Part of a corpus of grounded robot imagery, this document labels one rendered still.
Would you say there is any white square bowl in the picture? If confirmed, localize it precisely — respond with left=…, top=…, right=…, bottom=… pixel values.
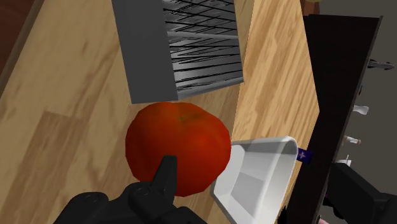
left=209, top=135, right=300, bottom=224

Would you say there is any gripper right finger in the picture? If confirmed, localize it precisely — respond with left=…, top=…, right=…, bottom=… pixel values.
left=322, top=162, right=397, bottom=224

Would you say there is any grey robot stand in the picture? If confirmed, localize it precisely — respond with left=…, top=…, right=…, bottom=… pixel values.
left=111, top=0, right=245, bottom=105

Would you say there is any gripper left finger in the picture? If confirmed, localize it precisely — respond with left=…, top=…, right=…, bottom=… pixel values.
left=54, top=155, right=207, bottom=224

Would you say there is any red tomato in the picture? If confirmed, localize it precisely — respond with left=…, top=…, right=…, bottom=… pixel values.
left=125, top=101, right=232, bottom=198

